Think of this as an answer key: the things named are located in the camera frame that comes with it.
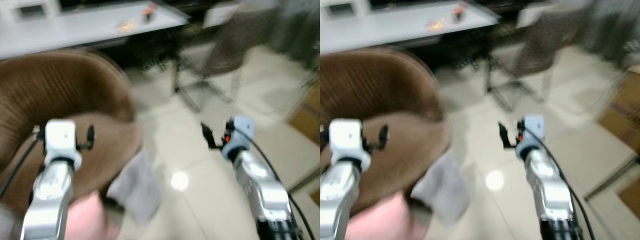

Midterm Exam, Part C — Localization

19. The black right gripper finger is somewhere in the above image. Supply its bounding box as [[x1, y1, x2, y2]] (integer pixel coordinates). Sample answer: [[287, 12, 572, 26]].
[[498, 121, 512, 149], [200, 122, 215, 149]]

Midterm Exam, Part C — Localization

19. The grey pillow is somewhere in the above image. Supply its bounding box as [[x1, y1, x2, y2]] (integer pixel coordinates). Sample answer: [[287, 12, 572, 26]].
[[107, 149, 162, 224], [410, 149, 471, 227]]

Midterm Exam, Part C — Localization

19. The brown round velvet sofa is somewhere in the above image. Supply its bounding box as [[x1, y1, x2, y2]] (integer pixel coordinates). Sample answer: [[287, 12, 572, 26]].
[[0, 47, 146, 221], [320, 47, 454, 221]]

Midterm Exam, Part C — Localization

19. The pink pillow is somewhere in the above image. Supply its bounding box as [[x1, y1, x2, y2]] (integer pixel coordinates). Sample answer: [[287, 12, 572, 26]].
[[345, 192, 432, 240], [64, 192, 124, 240]]

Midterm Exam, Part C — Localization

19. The brown cardboard box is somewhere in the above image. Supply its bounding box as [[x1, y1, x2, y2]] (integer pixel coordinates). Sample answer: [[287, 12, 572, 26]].
[[616, 176, 640, 222], [287, 84, 321, 147], [597, 66, 640, 154]]

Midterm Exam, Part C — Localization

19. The grey metal stand leg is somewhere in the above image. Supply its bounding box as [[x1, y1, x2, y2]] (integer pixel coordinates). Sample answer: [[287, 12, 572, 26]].
[[584, 154, 640, 202], [287, 164, 321, 194]]

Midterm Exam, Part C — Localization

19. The brown mesh metal-legged chair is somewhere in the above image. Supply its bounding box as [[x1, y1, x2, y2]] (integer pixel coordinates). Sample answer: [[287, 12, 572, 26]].
[[484, 4, 592, 114], [172, 4, 282, 114]]

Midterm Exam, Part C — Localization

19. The long white table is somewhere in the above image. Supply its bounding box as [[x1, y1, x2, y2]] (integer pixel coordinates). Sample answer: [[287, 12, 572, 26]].
[[0, 0, 191, 61], [320, 0, 501, 56]]

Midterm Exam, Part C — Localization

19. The orange snack packet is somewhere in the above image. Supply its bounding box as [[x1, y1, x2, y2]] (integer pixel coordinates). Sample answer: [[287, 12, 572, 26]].
[[427, 17, 447, 33], [117, 19, 138, 34]]

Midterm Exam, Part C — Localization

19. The small red table item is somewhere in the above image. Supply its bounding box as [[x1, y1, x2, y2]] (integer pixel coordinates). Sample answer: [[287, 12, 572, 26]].
[[452, 2, 469, 22], [142, 2, 159, 24]]

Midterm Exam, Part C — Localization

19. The white glass-door cabinet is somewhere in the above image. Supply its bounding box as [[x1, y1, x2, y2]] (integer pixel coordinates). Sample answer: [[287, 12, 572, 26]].
[[320, 0, 371, 19], [0, 0, 61, 24]]

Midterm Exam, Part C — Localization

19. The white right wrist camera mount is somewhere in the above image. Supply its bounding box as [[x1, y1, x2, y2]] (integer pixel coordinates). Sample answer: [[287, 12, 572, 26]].
[[222, 116, 255, 161], [516, 114, 546, 160]]

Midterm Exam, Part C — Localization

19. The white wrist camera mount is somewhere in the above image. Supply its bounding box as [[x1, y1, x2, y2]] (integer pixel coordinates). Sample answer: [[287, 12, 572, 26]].
[[328, 118, 372, 171], [222, 116, 255, 161], [43, 119, 84, 169], [516, 114, 546, 160]]

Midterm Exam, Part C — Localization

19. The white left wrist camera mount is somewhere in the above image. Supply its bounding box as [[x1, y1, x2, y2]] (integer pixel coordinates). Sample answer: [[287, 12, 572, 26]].
[[43, 119, 84, 169], [328, 118, 372, 171]]

